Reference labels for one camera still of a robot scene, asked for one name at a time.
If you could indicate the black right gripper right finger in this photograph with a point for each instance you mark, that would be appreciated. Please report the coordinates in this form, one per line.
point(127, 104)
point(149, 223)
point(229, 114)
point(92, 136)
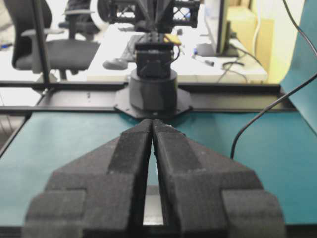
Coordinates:
point(208, 195)

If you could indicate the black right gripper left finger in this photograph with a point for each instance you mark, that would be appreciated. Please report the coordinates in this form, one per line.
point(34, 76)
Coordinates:
point(99, 195)

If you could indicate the white desk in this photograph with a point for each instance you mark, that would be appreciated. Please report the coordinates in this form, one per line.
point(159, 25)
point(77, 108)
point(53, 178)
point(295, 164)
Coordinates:
point(242, 69)

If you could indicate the black office chair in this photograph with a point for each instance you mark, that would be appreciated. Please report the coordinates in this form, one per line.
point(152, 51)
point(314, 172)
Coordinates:
point(63, 54)

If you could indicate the teal backdrop panel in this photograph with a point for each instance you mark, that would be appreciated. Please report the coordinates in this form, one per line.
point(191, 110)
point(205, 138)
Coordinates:
point(304, 66)

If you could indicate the computer monitor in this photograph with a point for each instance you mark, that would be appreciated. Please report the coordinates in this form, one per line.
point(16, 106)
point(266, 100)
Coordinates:
point(218, 28)

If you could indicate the black aluminium frame rail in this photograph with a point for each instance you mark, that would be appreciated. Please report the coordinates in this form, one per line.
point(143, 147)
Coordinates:
point(105, 97)

